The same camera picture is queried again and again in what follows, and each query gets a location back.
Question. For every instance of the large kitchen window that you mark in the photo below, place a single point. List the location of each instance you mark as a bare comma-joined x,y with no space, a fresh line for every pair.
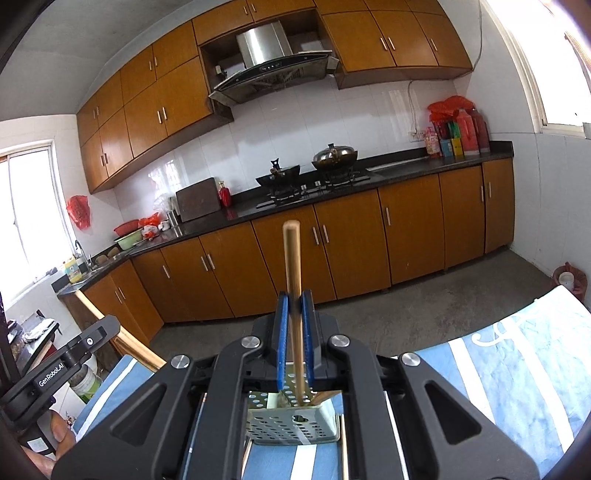
554,69

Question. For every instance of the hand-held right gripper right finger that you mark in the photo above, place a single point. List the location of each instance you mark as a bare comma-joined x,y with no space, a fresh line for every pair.
308,341

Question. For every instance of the yellow dish soap bottle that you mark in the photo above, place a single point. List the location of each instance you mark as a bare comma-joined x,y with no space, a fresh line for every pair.
72,271

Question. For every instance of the wooden lower cabinets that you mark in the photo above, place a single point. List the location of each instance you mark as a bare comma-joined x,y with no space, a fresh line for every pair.
360,244

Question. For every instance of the steel cup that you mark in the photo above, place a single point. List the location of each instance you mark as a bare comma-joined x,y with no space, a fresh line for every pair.
173,218

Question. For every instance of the blue white striped tablecloth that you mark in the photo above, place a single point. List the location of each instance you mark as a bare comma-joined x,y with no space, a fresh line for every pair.
508,392

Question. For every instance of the white plastic bag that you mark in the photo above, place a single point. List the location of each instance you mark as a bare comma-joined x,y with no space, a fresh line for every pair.
164,205

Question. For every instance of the red plastic basin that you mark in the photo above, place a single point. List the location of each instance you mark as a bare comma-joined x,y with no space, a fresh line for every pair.
127,227

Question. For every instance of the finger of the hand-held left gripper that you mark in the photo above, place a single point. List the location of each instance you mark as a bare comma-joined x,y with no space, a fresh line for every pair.
92,339

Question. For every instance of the black kitchen countertop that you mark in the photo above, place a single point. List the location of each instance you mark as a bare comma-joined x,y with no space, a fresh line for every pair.
240,213

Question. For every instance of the green perforated chopstick holder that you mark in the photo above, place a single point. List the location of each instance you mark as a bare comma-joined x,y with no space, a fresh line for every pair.
286,424

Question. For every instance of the steel range hood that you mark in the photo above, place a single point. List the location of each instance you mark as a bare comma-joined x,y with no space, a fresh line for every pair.
263,44

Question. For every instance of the colourful small boxes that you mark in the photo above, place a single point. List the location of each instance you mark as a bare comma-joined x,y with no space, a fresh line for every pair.
451,145

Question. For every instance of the black gas stove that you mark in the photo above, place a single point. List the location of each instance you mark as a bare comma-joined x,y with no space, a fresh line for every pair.
318,184

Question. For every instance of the red hanging plastic bag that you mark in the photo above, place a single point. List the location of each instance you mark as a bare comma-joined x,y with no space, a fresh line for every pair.
78,212

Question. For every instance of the wooden cabinets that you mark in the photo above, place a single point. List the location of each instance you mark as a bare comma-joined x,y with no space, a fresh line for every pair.
360,244
175,101

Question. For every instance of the wooden upper cabinets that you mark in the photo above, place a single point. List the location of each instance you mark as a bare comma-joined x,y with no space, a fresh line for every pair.
175,101

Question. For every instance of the pink bottle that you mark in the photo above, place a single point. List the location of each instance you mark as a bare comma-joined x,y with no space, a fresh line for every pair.
432,144

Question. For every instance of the wooden chair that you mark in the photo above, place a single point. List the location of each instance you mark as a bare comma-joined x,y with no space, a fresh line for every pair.
124,339

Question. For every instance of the white jar green label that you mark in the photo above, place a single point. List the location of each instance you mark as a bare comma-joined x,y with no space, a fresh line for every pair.
87,385

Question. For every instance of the small red plastic bag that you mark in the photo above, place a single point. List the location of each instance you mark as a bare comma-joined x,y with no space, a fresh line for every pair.
150,220

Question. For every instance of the pink bag with white container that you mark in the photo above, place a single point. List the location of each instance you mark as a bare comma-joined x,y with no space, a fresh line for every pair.
570,279

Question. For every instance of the dark wooden cutting board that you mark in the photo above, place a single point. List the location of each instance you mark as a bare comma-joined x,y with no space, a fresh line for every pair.
197,199

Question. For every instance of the steel sink faucet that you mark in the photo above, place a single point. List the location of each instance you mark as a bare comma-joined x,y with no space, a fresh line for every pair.
83,251

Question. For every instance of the red glass bottle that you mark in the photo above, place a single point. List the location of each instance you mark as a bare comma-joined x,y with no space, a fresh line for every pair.
225,196

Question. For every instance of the person's left hand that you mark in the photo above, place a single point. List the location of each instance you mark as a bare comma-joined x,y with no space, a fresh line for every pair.
62,431

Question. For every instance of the white wall socket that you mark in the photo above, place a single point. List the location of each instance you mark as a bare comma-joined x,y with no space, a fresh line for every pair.
418,135

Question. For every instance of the black wok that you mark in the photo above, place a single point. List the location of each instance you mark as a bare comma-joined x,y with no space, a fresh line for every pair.
277,177

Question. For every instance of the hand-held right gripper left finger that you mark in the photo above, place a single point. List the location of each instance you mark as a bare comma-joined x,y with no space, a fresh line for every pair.
281,341

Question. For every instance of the dark pot with lid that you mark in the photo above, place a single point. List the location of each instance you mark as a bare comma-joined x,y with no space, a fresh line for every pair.
334,157

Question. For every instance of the green plastic basin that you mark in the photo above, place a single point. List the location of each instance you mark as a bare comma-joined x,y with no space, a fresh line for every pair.
129,241

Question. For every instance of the red thermos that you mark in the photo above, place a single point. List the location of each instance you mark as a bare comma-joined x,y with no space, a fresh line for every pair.
468,136
482,131

